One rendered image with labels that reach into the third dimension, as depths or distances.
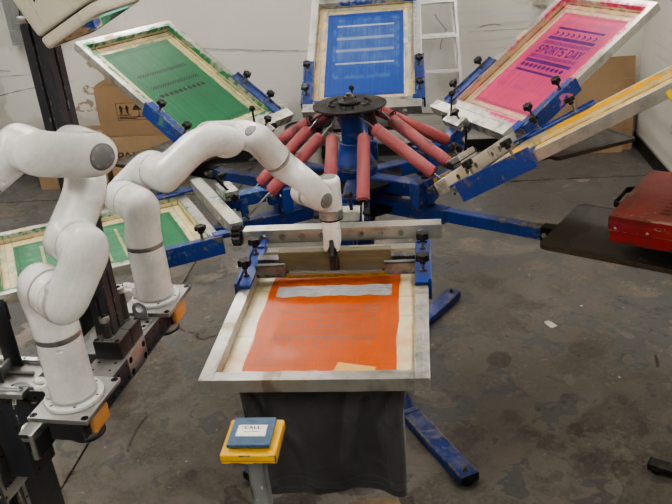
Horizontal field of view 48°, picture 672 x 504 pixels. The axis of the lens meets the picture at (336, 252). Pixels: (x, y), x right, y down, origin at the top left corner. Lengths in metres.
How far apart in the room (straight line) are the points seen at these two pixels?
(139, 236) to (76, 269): 0.47
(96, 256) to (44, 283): 0.11
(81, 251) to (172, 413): 2.17
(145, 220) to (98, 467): 1.69
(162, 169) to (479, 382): 2.08
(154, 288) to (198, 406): 1.65
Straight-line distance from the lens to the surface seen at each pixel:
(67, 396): 1.72
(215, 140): 2.00
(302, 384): 1.93
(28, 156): 1.46
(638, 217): 2.51
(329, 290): 2.37
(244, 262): 2.39
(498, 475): 3.12
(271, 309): 2.32
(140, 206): 1.93
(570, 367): 3.74
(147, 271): 2.01
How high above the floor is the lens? 2.07
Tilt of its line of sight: 25 degrees down
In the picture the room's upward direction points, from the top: 5 degrees counter-clockwise
